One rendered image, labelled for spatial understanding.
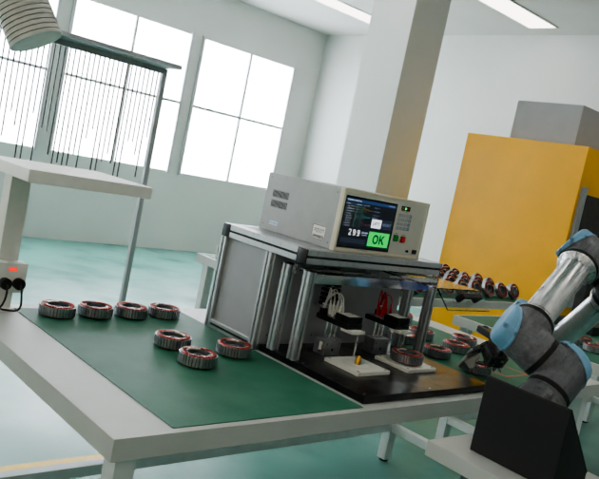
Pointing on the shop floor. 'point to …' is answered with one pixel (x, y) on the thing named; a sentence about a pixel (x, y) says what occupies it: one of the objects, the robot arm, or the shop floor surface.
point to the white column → (393, 95)
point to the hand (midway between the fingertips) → (474, 367)
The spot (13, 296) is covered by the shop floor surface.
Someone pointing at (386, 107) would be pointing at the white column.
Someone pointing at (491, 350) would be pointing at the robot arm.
